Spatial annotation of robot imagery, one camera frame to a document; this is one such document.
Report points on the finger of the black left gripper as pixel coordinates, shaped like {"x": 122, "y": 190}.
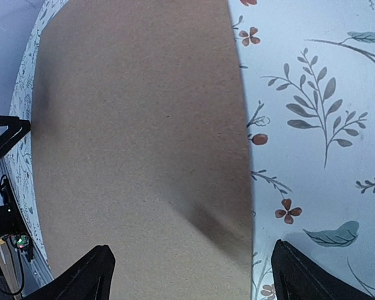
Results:
{"x": 12, "y": 130}

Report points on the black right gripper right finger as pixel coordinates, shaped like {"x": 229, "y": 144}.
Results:
{"x": 298, "y": 277}

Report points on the floral patterned table cover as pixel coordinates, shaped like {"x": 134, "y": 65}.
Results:
{"x": 307, "y": 72}

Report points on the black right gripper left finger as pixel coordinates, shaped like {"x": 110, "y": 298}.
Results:
{"x": 88, "y": 278}

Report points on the brown cardboard backing board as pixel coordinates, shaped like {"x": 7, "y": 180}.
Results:
{"x": 139, "y": 142}

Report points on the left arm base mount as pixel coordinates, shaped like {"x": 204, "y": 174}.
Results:
{"x": 13, "y": 235}

